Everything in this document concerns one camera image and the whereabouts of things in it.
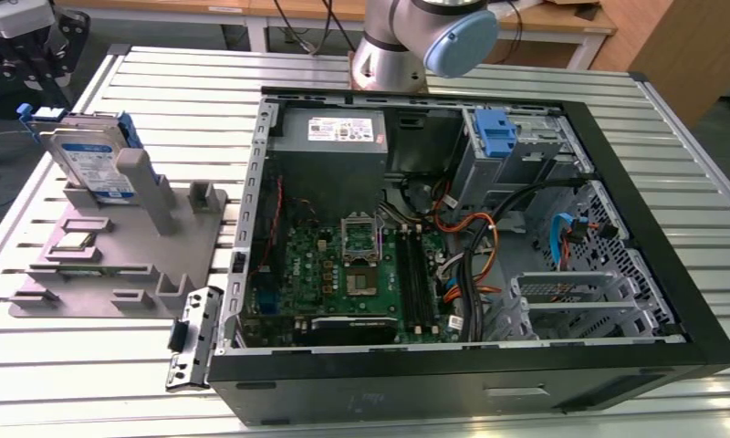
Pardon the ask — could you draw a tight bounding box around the grey parts rack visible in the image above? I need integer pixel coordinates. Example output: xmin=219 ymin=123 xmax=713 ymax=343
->
xmin=8 ymin=150 xmax=231 ymax=320

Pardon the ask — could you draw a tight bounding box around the blue data wire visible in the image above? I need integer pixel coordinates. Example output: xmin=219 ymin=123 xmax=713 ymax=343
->
xmin=549 ymin=214 xmax=585 ymax=275

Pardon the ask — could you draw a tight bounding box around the grey power supply unit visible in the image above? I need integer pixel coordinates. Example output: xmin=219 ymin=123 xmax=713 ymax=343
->
xmin=267 ymin=107 xmax=391 ymax=215

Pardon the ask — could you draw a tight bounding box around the black open PC case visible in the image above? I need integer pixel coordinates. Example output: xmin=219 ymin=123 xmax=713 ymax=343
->
xmin=205 ymin=84 xmax=730 ymax=428

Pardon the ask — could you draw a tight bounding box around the silver optical drive cage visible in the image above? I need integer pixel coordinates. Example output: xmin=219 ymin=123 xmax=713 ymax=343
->
xmin=449 ymin=104 xmax=593 ymax=211

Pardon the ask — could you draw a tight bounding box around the grey metal disk bay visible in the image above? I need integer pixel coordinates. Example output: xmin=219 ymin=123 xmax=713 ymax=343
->
xmin=508 ymin=271 xmax=659 ymax=341

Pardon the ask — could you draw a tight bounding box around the blue plastic drive latch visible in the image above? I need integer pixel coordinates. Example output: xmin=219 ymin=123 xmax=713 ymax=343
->
xmin=473 ymin=108 xmax=517 ymax=159

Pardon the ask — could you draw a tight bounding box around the black RAM slot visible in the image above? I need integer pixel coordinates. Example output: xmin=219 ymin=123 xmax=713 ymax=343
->
xmin=399 ymin=224 xmax=425 ymax=333

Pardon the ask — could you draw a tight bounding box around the black graphics card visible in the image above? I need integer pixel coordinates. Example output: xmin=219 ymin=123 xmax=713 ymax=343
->
xmin=291 ymin=314 xmax=400 ymax=348

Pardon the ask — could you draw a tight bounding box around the black cable bundle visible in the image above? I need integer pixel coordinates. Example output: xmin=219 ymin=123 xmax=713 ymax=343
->
xmin=461 ymin=177 xmax=585 ymax=343

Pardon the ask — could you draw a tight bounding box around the thin red wire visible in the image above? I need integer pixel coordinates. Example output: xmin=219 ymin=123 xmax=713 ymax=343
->
xmin=247 ymin=175 xmax=287 ymax=293

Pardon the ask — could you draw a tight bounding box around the wooden cabinet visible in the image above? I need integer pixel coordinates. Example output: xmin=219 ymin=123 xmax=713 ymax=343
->
xmin=593 ymin=0 xmax=730 ymax=129

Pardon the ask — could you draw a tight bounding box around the metal socket cover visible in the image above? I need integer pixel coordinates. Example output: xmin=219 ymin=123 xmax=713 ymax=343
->
xmin=339 ymin=216 xmax=384 ymax=266

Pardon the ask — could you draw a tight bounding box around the orange wire bundle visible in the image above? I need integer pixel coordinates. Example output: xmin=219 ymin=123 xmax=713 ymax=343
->
xmin=431 ymin=212 xmax=504 ymax=302

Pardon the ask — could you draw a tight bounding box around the grey hinged slot bracket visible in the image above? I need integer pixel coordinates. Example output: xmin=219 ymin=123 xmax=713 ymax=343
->
xmin=164 ymin=285 xmax=225 ymax=393

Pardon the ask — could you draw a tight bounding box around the silver CPU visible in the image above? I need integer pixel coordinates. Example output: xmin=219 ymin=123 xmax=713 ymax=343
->
xmin=57 ymin=232 xmax=96 ymax=250

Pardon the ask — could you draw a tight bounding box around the hard disk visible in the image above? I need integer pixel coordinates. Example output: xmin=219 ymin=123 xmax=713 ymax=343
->
xmin=16 ymin=103 xmax=160 ymax=204

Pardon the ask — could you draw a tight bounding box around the white framed wooden desk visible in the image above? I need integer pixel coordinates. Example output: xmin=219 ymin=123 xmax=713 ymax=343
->
xmin=492 ymin=0 xmax=620 ymax=69
xmin=53 ymin=0 xmax=371 ymax=54

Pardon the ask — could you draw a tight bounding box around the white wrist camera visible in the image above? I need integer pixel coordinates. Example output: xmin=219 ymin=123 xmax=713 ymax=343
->
xmin=0 ymin=0 xmax=57 ymax=38

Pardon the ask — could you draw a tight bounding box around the green motherboard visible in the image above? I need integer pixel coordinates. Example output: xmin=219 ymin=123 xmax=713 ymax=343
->
xmin=243 ymin=223 xmax=464 ymax=348

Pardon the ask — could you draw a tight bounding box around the CPU socket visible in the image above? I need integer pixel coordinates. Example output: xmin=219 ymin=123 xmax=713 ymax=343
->
xmin=344 ymin=266 xmax=387 ymax=298

